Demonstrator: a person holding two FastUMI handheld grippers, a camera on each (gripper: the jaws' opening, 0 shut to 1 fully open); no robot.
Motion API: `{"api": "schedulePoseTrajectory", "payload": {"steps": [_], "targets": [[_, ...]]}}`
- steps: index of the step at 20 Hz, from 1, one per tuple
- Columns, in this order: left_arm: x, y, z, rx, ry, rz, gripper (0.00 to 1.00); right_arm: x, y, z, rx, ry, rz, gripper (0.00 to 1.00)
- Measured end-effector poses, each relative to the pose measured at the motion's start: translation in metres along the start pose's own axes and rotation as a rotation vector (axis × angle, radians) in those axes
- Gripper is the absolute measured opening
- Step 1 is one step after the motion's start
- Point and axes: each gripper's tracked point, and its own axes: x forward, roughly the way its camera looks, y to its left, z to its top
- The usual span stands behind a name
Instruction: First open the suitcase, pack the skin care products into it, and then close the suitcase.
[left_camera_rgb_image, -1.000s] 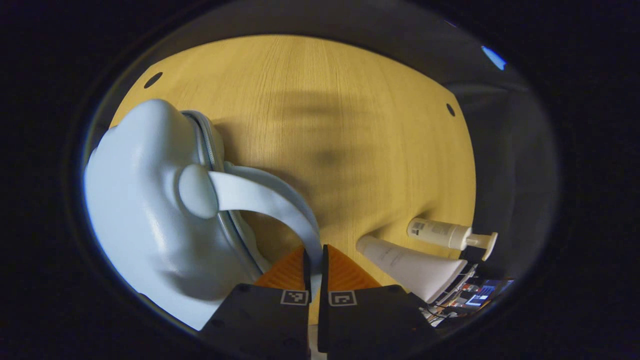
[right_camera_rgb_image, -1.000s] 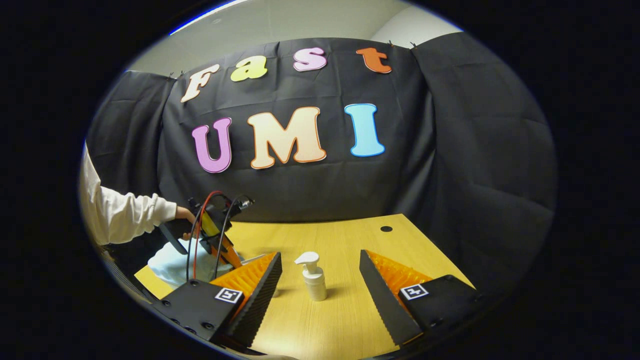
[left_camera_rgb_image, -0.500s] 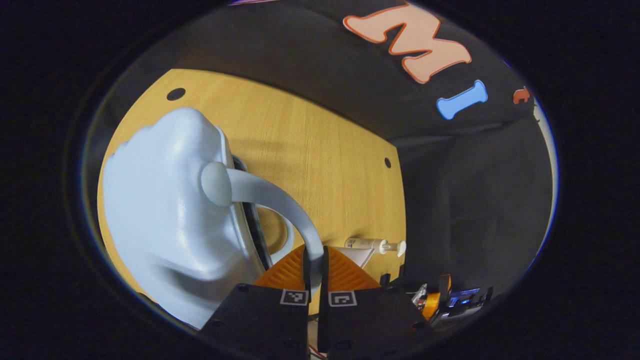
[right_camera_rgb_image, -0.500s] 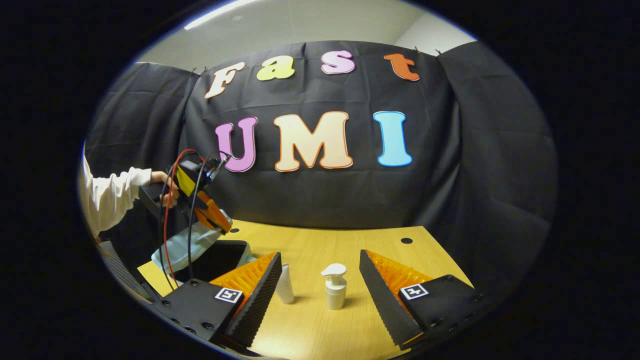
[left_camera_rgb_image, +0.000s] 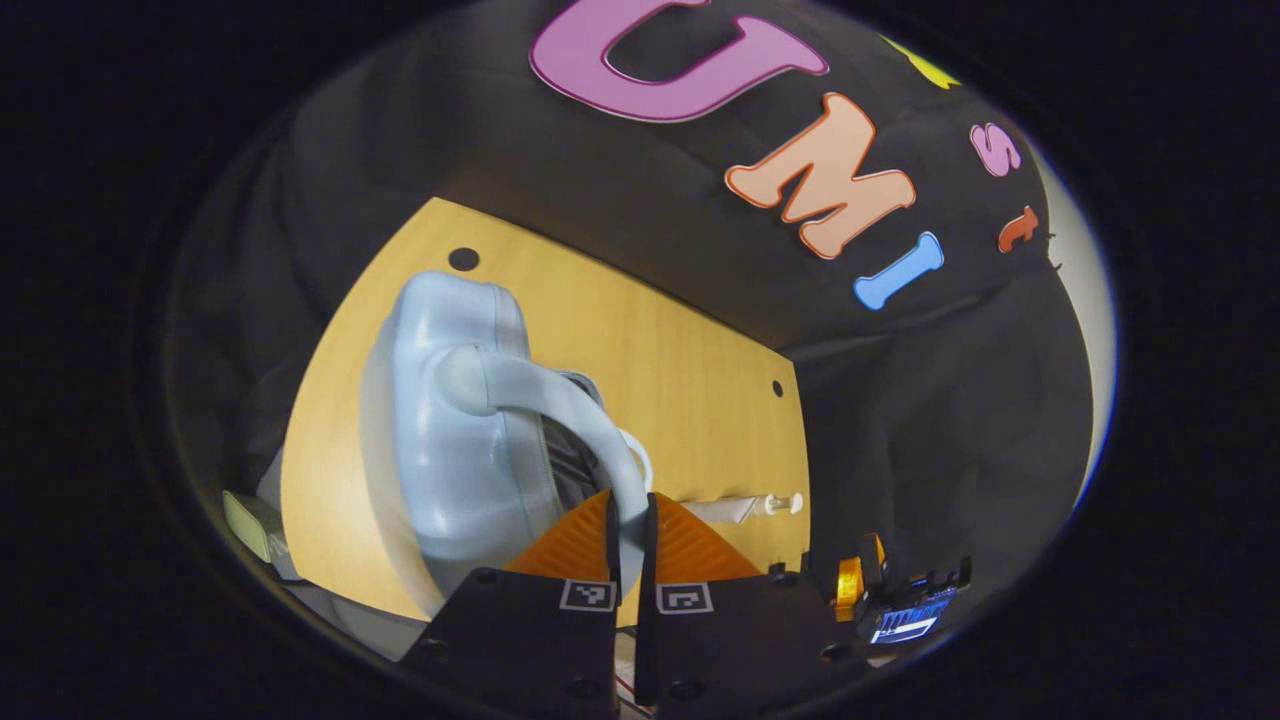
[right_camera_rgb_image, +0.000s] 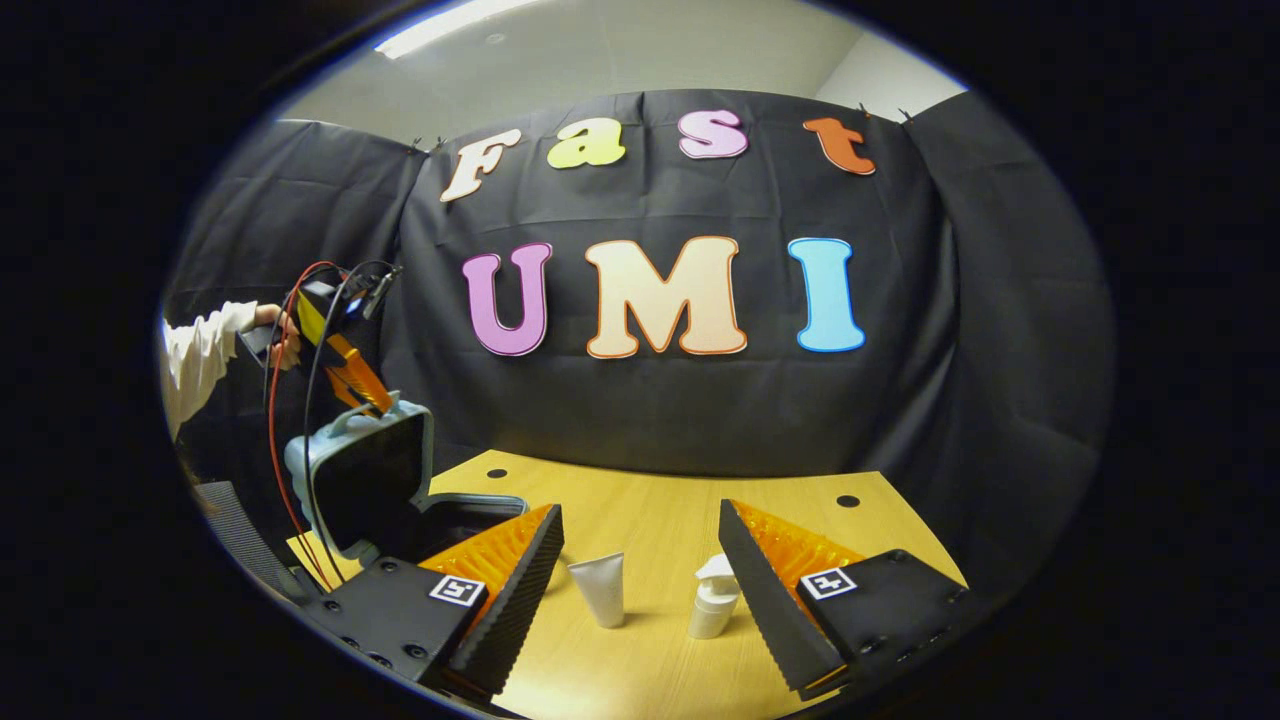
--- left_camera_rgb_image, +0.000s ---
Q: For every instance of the white cream tube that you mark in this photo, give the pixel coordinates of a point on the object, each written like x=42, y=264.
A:
x=720, y=511

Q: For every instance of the black backdrop cloth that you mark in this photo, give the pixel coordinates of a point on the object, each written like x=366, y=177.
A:
x=650, y=250

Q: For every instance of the light blue suitcase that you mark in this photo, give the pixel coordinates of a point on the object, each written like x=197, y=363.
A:
x=450, y=450

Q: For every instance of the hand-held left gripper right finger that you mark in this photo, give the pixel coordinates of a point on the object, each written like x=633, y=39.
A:
x=646, y=560

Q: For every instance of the pale green object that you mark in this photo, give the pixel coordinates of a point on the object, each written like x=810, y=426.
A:
x=248, y=525

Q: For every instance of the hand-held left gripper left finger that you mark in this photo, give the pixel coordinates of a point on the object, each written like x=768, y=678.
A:
x=613, y=550

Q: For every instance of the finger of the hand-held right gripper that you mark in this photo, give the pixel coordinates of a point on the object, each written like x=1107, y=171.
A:
x=850, y=585

